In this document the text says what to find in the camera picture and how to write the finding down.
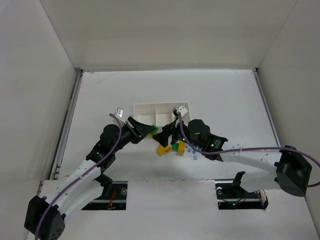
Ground green lego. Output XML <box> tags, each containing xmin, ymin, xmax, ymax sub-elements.
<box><xmin>150</xmin><ymin>124</ymin><xmax>159</xmax><ymax>135</ymax></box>

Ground green small lego brick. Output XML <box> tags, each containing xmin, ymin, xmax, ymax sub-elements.
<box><xmin>171</xmin><ymin>142</ymin><xmax>179</xmax><ymax>152</ymax></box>

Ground yellow curved lego brick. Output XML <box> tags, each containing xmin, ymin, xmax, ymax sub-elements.
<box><xmin>177</xmin><ymin>141</ymin><xmax>186</xmax><ymax>155</ymax></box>

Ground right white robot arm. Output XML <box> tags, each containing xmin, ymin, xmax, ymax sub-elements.
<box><xmin>153</xmin><ymin>119</ymin><xmax>312</xmax><ymax>197</ymax></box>

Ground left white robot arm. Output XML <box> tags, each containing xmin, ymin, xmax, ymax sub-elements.
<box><xmin>24</xmin><ymin>117</ymin><xmax>155</xmax><ymax>240</ymax></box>

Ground yellow lego cluster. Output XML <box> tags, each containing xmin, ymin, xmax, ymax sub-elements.
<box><xmin>156</xmin><ymin>145</ymin><xmax>172</xmax><ymax>156</ymax></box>

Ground white divided sorting tray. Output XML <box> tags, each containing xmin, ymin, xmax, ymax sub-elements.
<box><xmin>133</xmin><ymin>102</ymin><xmax>191</xmax><ymax>128</ymax></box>

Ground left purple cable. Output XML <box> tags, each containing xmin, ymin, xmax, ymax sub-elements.
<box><xmin>32</xmin><ymin>112</ymin><xmax>123</xmax><ymax>240</ymax></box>

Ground purple cable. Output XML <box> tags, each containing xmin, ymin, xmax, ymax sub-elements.
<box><xmin>172</xmin><ymin>111</ymin><xmax>320</xmax><ymax>188</ymax></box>
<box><xmin>32</xmin><ymin>112</ymin><xmax>123</xmax><ymax>240</ymax></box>

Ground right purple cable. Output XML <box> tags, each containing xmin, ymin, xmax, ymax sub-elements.
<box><xmin>172</xmin><ymin>111</ymin><xmax>320</xmax><ymax>188</ymax></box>

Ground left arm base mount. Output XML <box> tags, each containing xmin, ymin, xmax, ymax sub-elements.
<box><xmin>82</xmin><ymin>174</ymin><xmax>128</xmax><ymax>211</ymax></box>

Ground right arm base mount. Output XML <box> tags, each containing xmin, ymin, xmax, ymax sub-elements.
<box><xmin>215</xmin><ymin>171</ymin><xmax>269</xmax><ymax>210</ymax></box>

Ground left aluminium frame rail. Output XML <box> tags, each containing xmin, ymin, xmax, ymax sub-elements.
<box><xmin>46</xmin><ymin>68</ymin><xmax>84</xmax><ymax>180</ymax></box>

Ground aluminium frame rail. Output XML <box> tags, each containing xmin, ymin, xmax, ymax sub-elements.
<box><xmin>46</xmin><ymin>68</ymin><xmax>84</xmax><ymax>180</ymax></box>
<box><xmin>252</xmin><ymin>67</ymin><xmax>292</xmax><ymax>178</ymax></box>

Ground right aluminium frame rail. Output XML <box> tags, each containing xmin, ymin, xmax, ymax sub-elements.
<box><xmin>252</xmin><ymin>67</ymin><xmax>292</xmax><ymax>178</ymax></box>

